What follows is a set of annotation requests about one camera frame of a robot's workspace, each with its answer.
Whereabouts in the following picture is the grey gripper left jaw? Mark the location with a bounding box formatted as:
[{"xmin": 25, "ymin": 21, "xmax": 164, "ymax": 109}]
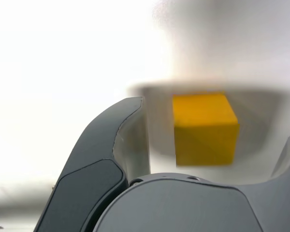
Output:
[{"xmin": 35, "ymin": 96, "xmax": 152, "ymax": 232}]

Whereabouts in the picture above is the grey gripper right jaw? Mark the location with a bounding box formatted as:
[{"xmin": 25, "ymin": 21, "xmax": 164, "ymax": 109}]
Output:
[{"xmin": 91, "ymin": 129, "xmax": 290, "ymax": 232}]

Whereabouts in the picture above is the yellow cube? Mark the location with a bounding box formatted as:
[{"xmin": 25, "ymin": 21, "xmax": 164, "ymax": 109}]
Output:
[{"xmin": 172, "ymin": 91, "xmax": 240, "ymax": 167}]

